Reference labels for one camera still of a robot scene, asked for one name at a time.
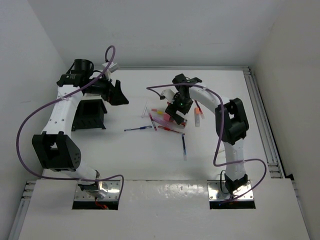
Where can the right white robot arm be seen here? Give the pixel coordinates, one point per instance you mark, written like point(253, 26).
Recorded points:
point(231, 123)

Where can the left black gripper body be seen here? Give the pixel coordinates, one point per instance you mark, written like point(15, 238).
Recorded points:
point(100, 86)

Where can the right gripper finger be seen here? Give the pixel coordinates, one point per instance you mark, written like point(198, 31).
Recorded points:
point(178, 119)
point(172, 112)

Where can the blue gel pen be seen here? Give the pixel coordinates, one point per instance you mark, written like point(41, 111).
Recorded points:
point(138, 128)

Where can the blue pen with white end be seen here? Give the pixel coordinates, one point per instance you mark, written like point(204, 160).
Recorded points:
point(184, 147)

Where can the black slatted organizer bin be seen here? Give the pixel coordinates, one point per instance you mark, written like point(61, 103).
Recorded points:
point(89, 114)

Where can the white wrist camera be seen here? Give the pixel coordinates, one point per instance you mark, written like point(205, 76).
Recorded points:
point(113, 66)
point(167, 94)

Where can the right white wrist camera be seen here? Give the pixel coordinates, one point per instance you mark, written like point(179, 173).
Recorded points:
point(167, 94)

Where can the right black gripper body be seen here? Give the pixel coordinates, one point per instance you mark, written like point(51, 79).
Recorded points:
point(181, 104)

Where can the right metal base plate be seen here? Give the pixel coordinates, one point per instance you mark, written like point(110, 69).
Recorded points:
point(217, 192)

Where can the orange capped white marker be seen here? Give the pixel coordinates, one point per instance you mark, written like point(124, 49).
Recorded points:
point(197, 116)

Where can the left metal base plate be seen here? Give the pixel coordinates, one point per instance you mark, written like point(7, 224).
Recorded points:
point(110, 191)

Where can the dark red pen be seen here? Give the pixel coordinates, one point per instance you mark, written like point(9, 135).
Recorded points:
point(199, 109)

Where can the purple highlighter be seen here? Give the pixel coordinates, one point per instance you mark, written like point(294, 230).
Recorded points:
point(161, 121)

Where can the red gel pen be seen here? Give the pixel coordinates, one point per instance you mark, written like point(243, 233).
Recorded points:
point(170, 130)

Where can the pink clear pen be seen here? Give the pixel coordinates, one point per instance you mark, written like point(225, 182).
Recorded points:
point(152, 121)

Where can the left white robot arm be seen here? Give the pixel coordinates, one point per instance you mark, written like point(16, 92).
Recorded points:
point(81, 94)

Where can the pink yellow marker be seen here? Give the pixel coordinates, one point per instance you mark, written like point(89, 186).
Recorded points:
point(160, 112)

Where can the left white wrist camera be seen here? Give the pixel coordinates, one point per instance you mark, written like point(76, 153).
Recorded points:
point(113, 66)

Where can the metal base plate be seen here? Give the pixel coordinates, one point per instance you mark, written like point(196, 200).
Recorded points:
point(110, 191)
point(217, 192)

